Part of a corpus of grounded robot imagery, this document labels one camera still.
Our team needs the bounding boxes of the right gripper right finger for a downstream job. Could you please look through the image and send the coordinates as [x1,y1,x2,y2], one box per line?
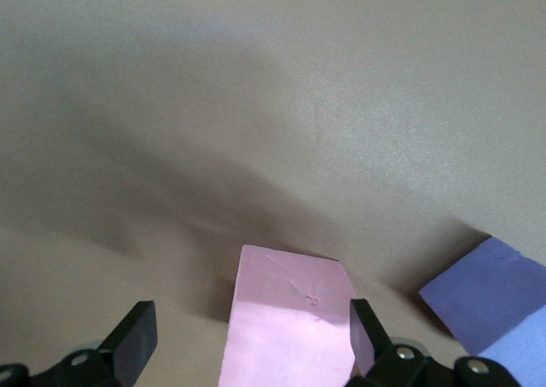
[344,297,520,387]

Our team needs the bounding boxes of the purple foam cube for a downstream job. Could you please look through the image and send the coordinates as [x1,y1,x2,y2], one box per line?
[417,234,546,387]

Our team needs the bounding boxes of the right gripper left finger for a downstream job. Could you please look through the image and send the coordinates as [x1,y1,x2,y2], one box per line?
[0,300,158,387]

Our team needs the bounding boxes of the brown table cover sheet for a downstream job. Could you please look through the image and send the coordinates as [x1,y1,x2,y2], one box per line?
[0,0,546,387]

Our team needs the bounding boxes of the pink foam cube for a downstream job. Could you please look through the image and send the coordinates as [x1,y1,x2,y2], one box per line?
[219,244,357,387]

